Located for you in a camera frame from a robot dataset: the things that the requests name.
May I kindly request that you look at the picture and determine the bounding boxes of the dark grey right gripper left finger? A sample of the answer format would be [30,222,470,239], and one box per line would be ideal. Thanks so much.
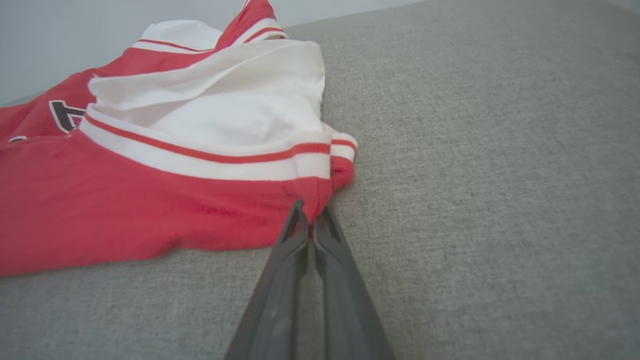
[223,199,314,360]

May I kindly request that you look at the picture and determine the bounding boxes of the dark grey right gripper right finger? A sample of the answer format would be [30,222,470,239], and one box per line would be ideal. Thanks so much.
[312,206,396,360]

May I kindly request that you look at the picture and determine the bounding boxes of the red garment with white stripes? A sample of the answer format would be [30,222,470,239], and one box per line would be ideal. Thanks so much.
[0,0,359,278]

